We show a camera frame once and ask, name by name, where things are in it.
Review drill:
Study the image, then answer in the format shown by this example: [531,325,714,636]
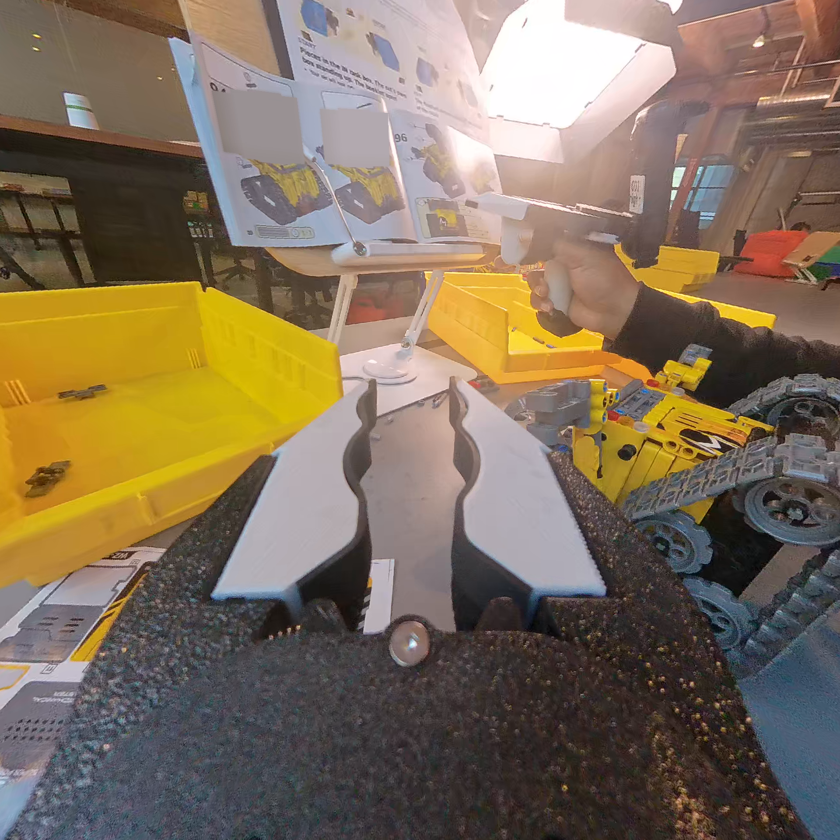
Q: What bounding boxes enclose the yellow tracked brick robot model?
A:
[505,341,840,664]

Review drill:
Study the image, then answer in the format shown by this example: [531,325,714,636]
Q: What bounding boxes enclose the orange beanbag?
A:
[737,230,812,261]

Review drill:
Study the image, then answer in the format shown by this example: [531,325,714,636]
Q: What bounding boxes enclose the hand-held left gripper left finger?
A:
[210,378,379,632]

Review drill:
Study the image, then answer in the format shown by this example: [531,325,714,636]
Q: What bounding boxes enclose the robot model instruction booklet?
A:
[167,36,504,250]

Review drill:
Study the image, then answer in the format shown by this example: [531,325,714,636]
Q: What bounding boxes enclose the white studio light panel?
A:
[482,0,678,165]

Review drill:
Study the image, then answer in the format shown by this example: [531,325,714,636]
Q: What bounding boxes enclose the dark wooden-top counter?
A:
[0,115,211,290]

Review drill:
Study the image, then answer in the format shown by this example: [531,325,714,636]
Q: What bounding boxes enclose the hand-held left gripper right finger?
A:
[448,376,608,630]

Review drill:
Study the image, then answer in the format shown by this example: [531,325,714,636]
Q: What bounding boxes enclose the white green-striped cup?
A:
[63,91,101,131]

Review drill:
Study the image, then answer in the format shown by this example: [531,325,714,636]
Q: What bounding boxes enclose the grid pane window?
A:
[671,156,737,212]

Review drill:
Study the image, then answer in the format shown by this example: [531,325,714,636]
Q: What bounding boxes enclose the colourful folding panels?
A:
[781,231,840,291]

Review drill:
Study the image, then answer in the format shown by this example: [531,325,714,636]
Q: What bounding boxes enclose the white sticker sheet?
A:
[0,543,396,791]

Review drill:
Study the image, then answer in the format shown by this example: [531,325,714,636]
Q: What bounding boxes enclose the white book stand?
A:
[177,0,490,406]

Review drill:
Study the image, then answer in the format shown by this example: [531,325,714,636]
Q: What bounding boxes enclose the red container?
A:
[346,295,403,327]

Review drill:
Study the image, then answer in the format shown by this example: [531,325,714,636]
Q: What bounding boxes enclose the person's right hand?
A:
[529,236,642,341]

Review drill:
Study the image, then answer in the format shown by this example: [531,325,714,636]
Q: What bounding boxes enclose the person's right forearm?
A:
[610,285,840,411]

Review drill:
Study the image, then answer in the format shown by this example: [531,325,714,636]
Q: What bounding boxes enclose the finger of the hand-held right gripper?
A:
[470,192,548,265]

